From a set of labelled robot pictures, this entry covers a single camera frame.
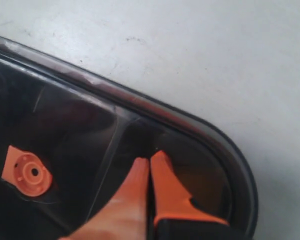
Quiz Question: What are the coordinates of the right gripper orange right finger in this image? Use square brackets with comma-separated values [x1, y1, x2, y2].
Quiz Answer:
[150, 150, 229, 240]

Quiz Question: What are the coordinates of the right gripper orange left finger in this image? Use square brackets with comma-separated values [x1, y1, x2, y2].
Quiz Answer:
[62, 157, 150, 240]

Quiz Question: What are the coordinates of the dark transparent lunch box lid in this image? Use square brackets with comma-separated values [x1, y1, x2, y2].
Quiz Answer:
[0, 36, 258, 240]

